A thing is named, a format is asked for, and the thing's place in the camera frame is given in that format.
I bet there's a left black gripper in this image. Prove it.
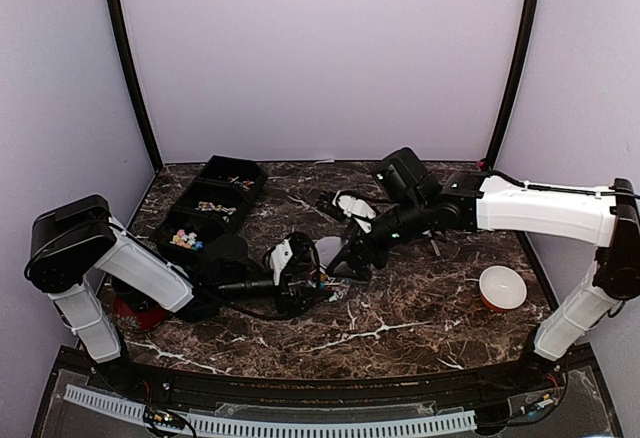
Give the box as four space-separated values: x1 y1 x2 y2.
216 266 332 314

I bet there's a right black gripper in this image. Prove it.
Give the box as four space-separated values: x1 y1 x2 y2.
325 195 430 282

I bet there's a silver jar lid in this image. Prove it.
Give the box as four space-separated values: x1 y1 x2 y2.
315 236 343 269

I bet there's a clear plastic jar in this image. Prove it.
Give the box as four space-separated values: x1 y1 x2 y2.
320 279 351 303

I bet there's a silver metal scoop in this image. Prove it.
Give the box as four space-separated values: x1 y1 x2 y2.
428 237 441 257

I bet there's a black bin with small candies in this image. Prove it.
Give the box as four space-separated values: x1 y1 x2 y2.
171 179 250 233

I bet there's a black bin with lollipops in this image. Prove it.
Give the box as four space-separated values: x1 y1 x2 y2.
197 155 268 203

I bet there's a black bin with flower candies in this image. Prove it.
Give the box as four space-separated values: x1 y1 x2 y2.
151 211 225 266

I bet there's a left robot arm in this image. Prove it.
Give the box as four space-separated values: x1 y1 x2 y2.
24 195 329 394

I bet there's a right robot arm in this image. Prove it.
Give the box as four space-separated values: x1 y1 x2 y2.
325 171 639 392

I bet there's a pile of flower candies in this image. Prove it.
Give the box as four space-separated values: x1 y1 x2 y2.
169 229 204 251

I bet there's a pile of small candies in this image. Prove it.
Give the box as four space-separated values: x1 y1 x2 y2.
196 201 237 217

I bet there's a pile of lollipops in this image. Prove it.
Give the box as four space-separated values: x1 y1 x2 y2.
227 176 255 191

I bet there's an orange and white bowl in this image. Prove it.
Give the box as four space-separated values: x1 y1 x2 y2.
479 266 527 312

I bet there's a red floral saucer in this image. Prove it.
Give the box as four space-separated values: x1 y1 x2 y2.
112 296 169 333

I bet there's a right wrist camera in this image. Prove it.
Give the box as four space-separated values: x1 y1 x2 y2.
316 146 444 232

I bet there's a white slotted cable duct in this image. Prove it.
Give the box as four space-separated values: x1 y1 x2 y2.
63 384 477 438

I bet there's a black front rail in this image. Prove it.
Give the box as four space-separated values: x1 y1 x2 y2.
59 352 591 412

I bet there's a right black frame post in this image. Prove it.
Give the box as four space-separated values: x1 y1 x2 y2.
482 0 538 169

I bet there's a black frame post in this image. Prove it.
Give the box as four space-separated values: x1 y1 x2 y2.
106 0 164 173
482 0 538 169

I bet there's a left black frame post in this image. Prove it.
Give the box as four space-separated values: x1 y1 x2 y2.
106 0 164 173

